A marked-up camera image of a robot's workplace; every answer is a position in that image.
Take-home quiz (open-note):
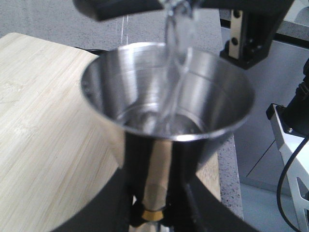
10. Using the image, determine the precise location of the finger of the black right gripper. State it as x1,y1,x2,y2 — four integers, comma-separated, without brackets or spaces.
73,0,163,21

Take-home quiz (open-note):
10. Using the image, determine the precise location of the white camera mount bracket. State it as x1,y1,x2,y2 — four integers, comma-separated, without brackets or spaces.
266,104,309,232

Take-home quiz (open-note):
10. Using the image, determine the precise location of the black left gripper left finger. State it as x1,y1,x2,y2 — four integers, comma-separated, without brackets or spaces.
53,169,133,232

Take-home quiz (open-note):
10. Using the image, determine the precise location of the steel double jigger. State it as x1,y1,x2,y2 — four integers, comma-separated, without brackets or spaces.
81,43,254,232

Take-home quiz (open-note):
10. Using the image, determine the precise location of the wooden cutting board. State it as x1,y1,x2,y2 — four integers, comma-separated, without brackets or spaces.
0,32,222,232

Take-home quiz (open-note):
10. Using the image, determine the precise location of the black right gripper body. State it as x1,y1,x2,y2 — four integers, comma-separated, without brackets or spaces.
201,0,294,70

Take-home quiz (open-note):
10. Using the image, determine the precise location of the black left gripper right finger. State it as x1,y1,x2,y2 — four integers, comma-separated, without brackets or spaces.
169,175,261,232

